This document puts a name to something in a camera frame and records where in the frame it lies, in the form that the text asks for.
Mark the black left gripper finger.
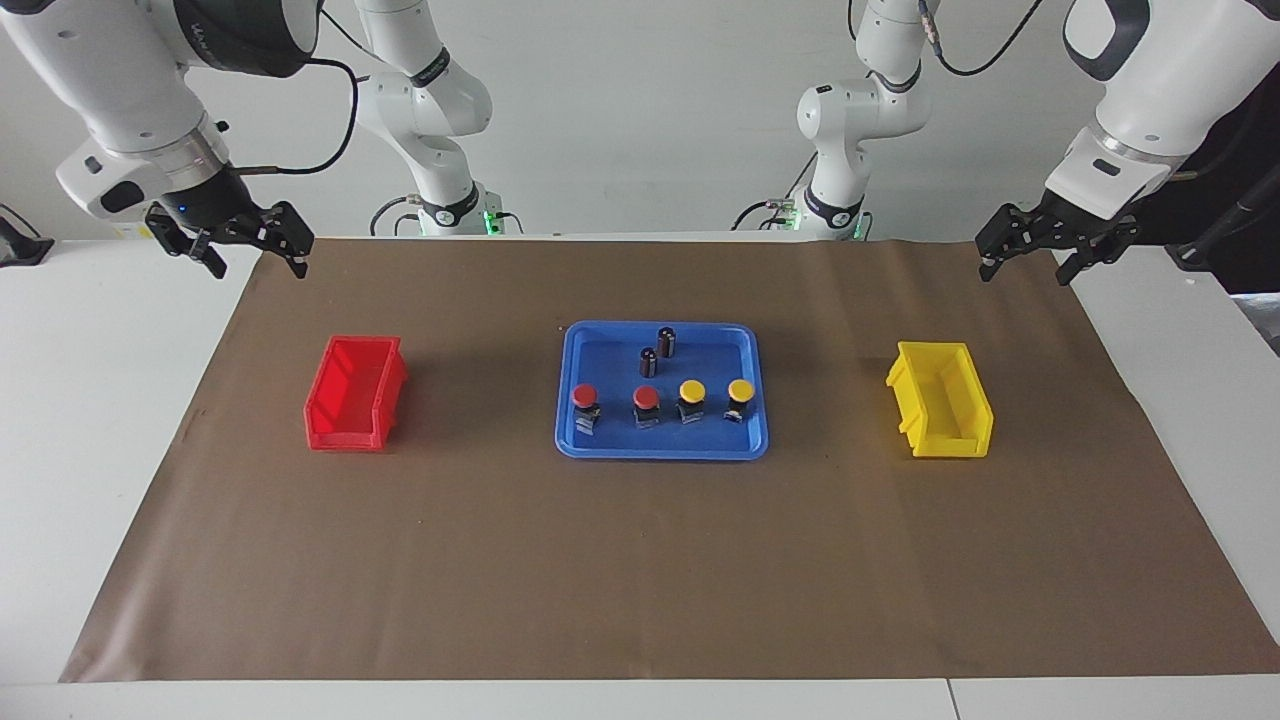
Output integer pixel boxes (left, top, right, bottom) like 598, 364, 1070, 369
975, 203, 1042, 284
1056, 221, 1142, 287

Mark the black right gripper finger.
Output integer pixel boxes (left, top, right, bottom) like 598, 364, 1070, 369
146, 202, 230, 280
256, 200, 316, 280

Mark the black stand pole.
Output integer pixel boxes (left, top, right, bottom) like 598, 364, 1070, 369
1165, 165, 1280, 273

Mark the black clamp device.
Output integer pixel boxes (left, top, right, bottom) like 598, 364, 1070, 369
0, 205, 54, 268

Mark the red plastic bin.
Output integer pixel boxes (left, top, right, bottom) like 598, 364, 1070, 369
304, 334, 409, 453

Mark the yellow plastic bin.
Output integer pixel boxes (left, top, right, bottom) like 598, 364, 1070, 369
886, 341, 995, 460

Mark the blue plastic tray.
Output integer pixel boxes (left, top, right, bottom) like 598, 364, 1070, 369
555, 320, 770, 461

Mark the brown paper table mat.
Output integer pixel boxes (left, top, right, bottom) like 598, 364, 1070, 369
58, 237, 1280, 684

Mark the black right base cable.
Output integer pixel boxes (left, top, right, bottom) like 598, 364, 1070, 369
369, 196, 426, 238

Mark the black base cable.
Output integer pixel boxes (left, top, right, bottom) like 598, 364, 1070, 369
369, 196, 426, 238
733, 150, 816, 233

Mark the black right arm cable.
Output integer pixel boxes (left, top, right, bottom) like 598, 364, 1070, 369
238, 55, 361, 177

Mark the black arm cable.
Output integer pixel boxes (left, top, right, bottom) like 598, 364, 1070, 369
238, 55, 361, 177
915, 0, 1046, 79

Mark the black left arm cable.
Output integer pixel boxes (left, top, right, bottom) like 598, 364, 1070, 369
915, 0, 1046, 79

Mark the black left base cable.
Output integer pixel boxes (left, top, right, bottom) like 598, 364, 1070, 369
733, 150, 816, 233

